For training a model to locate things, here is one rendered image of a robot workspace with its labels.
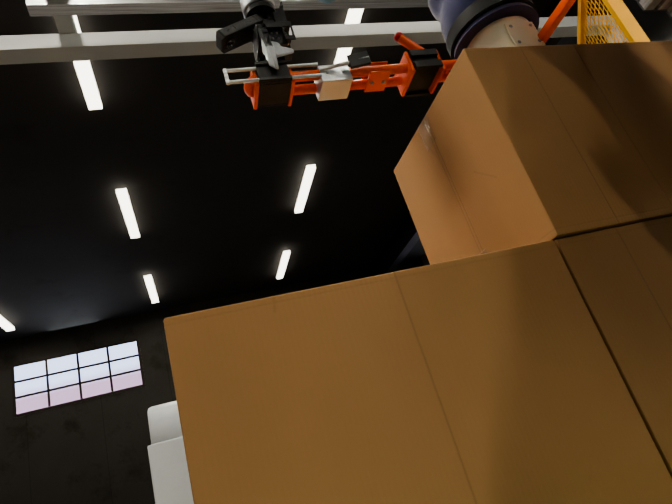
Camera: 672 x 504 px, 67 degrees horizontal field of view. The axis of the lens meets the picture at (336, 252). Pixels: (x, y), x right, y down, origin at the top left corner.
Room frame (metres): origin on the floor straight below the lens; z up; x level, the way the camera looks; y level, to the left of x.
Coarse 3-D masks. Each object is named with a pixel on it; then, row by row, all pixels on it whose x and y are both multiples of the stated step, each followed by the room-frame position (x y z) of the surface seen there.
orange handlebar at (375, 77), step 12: (564, 0) 0.89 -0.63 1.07; (564, 12) 0.91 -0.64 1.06; (552, 24) 0.94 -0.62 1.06; (540, 36) 0.98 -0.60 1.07; (444, 60) 0.97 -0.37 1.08; (456, 60) 0.98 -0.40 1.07; (300, 72) 0.85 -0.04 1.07; (312, 72) 0.86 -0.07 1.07; (360, 72) 0.90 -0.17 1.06; (372, 72) 0.91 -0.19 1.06; (384, 72) 0.92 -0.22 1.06; (396, 72) 0.94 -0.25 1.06; (252, 84) 0.83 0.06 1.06; (300, 84) 0.90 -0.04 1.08; (312, 84) 0.90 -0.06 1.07; (360, 84) 0.94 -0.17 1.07; (372, 84) 0.94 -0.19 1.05; (384, 84) 0.96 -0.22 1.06; (396, 84) 0.98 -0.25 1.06; (252, 96) 0.87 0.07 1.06
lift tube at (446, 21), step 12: (432, 0) 1.04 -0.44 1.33; (444, 0) 1.01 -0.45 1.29; (456, 0) 0.98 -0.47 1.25; (468, 0) 0.97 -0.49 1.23; (432, 12) 1.08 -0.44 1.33; (444, 12) 1.02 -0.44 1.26; (456, 12) 0.99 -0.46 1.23; (492, 12) 0.95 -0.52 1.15; (504, 12) 0.96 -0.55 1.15; (516, 12) 0.97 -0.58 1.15; (528, 12) 0.99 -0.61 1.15; (444, 24) 1.04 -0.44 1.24; (480, 24) 0.98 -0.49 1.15; (444, 36) 1.06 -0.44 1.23; (468, 36) 1.00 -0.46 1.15; (456, 48) 1.04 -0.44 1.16
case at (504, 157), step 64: (512, 64) 0.81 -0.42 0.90; (576, 64) 0.86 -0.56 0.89; (640, 64) 0.92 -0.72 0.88; (448, 128) 0.90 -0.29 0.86; (512, 128) 0.78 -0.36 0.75; (576, 128) 0.83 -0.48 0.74; (640, 128) 0.88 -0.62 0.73; (448, 192) 0.98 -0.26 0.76; (512, 192) 0.82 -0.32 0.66; (576, 192) 0.80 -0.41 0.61; (640, 192) 0.85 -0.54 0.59; (448, 256) 1.07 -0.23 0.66
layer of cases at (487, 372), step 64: (512, 256) 0.75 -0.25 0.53; (576, 256) 0.79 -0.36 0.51; (640, 256) 0.83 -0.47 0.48; (192, 320) 0.60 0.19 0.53; (256, 320) 0.62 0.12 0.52; (320, 320) 0.65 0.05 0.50; (384, 320) 0.68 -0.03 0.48; (448, 320) 0.71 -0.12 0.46; (512, 320) 0.74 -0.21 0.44; (576, 320) 0.77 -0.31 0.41; (640, 320) 0.81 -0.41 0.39; (192, 384) 0.59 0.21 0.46; (256, 384) 0.62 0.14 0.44; (320, 384) 0.64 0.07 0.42; (384, 384) 0.67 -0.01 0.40; (448, 384) 0.69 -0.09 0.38; (512, 384) 0.72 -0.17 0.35; (576, 384) 0.76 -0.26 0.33; (640, 384) 0.79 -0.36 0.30; (192, 448) 0.59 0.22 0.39; (256, 448) 0.61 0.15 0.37; (320, 448) 0.63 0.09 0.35; (384, 448) 0.66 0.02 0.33; (448, 448) 0.69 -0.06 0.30; (512, 448) 0.71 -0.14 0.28; (576, 448) 0.74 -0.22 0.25; (640, 448) 0.77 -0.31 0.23
